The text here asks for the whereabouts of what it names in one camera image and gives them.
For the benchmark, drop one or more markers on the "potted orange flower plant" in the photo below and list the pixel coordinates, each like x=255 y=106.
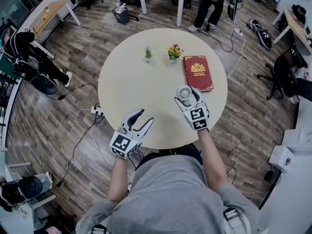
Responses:
x=174 y=52

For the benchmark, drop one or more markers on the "person's right forearm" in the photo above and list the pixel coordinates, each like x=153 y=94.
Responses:
x=210 y=155

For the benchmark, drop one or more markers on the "person's black trousers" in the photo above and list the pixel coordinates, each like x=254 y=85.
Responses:
x=170 y=151

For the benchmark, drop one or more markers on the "person's grey shirt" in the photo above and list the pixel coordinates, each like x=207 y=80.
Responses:
x=168 y=199

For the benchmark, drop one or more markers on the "white cardboard box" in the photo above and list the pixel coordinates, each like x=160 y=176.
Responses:
x=284 y=157

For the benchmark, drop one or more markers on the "person's left forearm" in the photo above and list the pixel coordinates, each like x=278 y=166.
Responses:
x=118 y=179

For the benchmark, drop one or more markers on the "red hardcover book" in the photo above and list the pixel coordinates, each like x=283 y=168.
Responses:
x=198 y=73

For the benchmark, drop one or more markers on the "grey waste bin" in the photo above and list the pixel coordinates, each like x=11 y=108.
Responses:
x=121 y=13

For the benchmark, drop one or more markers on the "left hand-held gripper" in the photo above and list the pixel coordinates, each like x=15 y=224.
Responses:
x=122 y=144

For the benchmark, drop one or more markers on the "white power strip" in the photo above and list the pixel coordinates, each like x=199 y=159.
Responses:
x=239 y=32
x=97 y=110

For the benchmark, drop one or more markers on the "wooden top desk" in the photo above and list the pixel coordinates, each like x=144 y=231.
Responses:
x=296 y=29
x=52 y=10

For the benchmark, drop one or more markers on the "small green potted plant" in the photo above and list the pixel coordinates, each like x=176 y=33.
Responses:
x=148 y=53

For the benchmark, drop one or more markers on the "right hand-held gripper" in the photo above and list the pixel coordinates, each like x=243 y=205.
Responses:
x=198 y=117

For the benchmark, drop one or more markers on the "black backpack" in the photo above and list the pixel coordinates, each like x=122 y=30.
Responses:
x=262 y=34

